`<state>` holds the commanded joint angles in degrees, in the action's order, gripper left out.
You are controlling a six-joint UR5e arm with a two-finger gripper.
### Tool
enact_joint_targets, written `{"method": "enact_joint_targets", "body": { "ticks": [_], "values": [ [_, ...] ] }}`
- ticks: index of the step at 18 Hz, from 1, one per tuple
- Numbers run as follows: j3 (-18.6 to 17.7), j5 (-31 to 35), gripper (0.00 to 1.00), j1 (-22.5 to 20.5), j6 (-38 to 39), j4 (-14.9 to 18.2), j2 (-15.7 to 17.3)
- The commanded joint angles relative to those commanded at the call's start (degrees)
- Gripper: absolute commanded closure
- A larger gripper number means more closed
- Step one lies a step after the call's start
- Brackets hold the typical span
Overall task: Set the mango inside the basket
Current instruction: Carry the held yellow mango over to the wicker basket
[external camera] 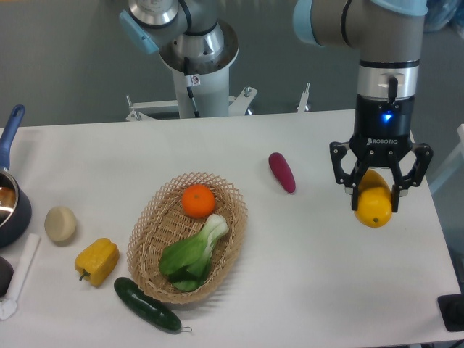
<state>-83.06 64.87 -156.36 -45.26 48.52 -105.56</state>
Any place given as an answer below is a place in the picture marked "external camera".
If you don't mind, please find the purple sweet potato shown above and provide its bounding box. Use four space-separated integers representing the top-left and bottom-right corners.
268 152 296 194

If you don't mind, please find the white metal base frame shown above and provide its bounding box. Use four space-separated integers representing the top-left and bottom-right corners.
125 82 311 122

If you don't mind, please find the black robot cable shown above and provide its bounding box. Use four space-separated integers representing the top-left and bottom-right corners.
183 57 201 118

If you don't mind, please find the yellow mango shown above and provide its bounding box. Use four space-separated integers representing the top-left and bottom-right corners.
354 169 392 228

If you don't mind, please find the blue saucepan with handle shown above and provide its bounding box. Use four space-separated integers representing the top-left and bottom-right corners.
1 104 32 248

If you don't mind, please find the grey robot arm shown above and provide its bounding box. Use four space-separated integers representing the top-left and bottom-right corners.
119 1 433 212

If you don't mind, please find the orange fruit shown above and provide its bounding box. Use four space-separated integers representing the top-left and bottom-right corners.
181 184 215 218

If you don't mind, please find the yellow bell pepper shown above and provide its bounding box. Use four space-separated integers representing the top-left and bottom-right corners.
75 238 119 287

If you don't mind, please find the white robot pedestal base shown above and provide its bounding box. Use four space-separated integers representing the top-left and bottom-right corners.
159 20 239 119

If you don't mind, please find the black device at table edge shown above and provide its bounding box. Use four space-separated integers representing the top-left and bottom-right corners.
437 294 464 332

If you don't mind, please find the green bok choy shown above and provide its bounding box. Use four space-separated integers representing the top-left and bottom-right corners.
159 214 229 292

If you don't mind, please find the dark green cucumber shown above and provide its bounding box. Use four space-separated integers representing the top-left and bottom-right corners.
113 277 191 334

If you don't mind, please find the woven wicker basket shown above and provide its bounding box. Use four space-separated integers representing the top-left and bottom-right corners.
127 173 247 305

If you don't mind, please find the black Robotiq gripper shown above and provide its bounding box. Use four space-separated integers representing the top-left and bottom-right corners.
328 93 434 213

